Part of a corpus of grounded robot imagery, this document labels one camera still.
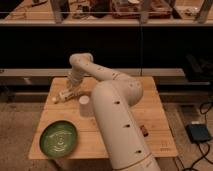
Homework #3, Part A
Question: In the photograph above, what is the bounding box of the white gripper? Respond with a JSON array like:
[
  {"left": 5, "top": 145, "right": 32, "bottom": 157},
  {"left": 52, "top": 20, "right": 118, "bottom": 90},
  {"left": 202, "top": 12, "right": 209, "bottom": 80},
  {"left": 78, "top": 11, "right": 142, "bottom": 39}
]
[{"left": 60, "top": 71, "right": 83, "bottom": 98}]

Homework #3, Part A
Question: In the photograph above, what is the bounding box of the white plastic bottle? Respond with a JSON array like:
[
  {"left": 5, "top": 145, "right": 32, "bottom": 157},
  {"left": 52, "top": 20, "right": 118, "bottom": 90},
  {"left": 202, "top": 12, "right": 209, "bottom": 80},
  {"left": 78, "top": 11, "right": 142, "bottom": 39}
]
[{"left": 52, "top": 87, "right": 81, "bottom": 104}]

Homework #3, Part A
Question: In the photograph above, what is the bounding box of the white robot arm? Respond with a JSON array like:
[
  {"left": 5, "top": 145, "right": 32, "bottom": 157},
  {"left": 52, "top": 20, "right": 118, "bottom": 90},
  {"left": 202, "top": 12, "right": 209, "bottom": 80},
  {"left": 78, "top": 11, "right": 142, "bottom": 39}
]
[{"left": 59, "top": 53, "right": 161, "bottom": 171}]

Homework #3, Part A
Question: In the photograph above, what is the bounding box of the green ceramic bowl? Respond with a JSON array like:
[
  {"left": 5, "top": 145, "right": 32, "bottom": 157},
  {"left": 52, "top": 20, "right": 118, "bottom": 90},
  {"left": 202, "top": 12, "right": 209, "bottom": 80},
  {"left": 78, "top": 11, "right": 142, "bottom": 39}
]
[{"left": 39, "top": 120, "right": 78, "bottom": 159}]

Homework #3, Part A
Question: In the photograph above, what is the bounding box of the white paper cup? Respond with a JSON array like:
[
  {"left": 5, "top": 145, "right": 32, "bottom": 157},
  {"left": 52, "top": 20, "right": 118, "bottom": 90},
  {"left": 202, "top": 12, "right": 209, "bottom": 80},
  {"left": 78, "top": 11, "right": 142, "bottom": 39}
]
[{"left": 79, "top": 95, "right": 93, "bottom": 117}]

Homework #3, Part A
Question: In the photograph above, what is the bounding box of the wooden folding table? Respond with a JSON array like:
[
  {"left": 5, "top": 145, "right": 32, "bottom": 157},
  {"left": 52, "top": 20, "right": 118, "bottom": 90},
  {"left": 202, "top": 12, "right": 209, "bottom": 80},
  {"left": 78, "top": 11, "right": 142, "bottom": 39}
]
[{"left": 27, "top": 76, "right": 179, "bottom": 171}]

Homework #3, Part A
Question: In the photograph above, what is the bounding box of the orange black small box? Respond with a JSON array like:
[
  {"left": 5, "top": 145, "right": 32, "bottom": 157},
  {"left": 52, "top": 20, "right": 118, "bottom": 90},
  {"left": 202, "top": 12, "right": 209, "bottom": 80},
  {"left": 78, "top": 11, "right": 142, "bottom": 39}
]
[{"left": 140, "top": 125, "right": 149, "bottom": 137}]

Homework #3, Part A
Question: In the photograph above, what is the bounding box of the long workbench shelf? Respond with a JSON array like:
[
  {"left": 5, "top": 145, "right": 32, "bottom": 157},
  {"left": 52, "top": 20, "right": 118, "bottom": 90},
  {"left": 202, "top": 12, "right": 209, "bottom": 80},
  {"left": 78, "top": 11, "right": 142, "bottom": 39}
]
[{"left": 0, "top": 0, "right": 213, "bottom": 27}]

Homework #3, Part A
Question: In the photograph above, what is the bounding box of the blue foot pedal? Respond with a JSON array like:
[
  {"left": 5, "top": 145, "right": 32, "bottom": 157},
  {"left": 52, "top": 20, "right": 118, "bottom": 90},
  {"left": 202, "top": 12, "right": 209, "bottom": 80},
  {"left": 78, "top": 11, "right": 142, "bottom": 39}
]
[{"left": 186, "top": 124, "right": 212, "bottom": 143}]

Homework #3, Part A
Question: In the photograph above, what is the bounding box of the black cable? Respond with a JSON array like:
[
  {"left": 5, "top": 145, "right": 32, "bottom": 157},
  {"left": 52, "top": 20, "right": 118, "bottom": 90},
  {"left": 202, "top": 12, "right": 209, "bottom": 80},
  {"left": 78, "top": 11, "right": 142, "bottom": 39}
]
[{"left": 173, "top": 99, "right": 213, "bottom": 171}]

